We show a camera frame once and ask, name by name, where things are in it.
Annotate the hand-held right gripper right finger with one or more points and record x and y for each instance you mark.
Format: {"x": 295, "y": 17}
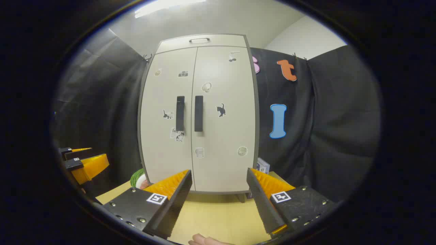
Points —
{"x": 265, "y": 207}

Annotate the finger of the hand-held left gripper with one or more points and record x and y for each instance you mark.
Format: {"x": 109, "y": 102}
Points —
{"x": 90, "y": 166}
{"x": 66, "y": 150}

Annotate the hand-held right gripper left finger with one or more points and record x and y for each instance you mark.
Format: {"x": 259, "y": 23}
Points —
{"x": 170, "y": 211}

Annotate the white shoe cabinet door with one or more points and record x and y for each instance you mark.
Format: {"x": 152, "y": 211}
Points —
{"x": 160, "y": 102}
{"x": 228, "y": 136}

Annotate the white double-door shoe cabinet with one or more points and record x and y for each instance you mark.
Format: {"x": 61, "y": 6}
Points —
{"x": 257, "y": 119}

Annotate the white cabinet drawer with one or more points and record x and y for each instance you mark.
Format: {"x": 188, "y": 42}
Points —
{"x": 218, "y": 41}

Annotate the blue-grey book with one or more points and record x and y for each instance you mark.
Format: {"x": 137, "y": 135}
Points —
{"x": 263, "y": 166}

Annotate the watermelon slice toy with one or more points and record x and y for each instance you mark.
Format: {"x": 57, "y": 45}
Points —
{"x": 137, "y": 177}

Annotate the black backdrop cloth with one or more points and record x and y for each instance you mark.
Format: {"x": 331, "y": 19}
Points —
{"x": 340, "y": 119}

